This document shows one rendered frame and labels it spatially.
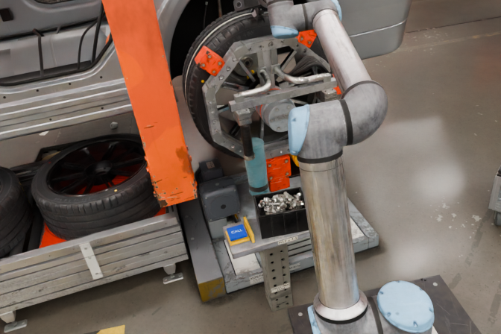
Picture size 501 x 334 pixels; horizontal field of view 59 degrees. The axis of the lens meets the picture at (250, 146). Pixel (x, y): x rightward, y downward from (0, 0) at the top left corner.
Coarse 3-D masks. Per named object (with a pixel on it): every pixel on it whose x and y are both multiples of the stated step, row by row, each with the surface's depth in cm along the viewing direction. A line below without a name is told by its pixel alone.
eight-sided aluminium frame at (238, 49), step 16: (240, 48) 169; (256, 48) 171; (304, 48) 177; (224, 64) 171; (208, 80) 177; (224, 80) 174; (208, 96) 175; (208, 112) 178; (224, 144) 188; (240, 144) 195; (272, 144) 201; (288, 144) 199
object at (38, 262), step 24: (168, 216) 202; (72, 240) 195; (96, 240) 194; (120, 240) 200; (144, 240) 202; (0, 264) 187; (24, 264) 190; (48, 264) 193; (72, 264) 197; (96, 264) 200
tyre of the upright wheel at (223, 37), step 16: (224, 16) 189; (240, 16) 183; (208, 32) 186; (224, 32) 175; (240, 32) 175; (256, 32) 177; (192, 48) 192; (224, 48) 176; (320, 48) 188; (192, 64) 184; (192, 80) 180; (192, 96) 182; (192, 112) 186; (208, 128) 191
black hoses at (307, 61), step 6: (300, 60) 173; (306, 60) 170; (312, 60) 168; (318, 60) 171; (294, 66) 174; (300, 66) 171; (306, 66) 168; (318, 66) 168; (324, 66) 169; (294, 72) 172; (300, 72) 170; (318, 72) 177
